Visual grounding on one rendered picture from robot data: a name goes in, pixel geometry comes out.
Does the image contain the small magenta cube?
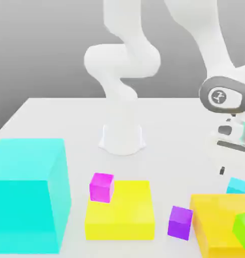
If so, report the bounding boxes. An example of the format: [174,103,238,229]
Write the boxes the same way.
[89,172,115,204]

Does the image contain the small cyan cube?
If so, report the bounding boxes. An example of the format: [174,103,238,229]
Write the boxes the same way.
[226,176,245,195]

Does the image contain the small purple cube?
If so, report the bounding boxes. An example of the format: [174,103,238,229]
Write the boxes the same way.
[167,205,194,241]

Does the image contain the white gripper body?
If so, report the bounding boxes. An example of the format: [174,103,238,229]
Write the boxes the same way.
[213,138,245,162]

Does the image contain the large cyan box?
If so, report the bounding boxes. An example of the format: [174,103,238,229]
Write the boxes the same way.
[0,138,72,254]

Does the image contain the large yellow box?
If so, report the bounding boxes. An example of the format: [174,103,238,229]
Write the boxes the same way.
[85,179,155,241]

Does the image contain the large orange box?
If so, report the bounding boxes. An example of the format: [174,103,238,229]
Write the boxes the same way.
[189,193,245,258]

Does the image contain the small green cube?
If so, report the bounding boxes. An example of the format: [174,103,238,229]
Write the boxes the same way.
[232,212,245,250]

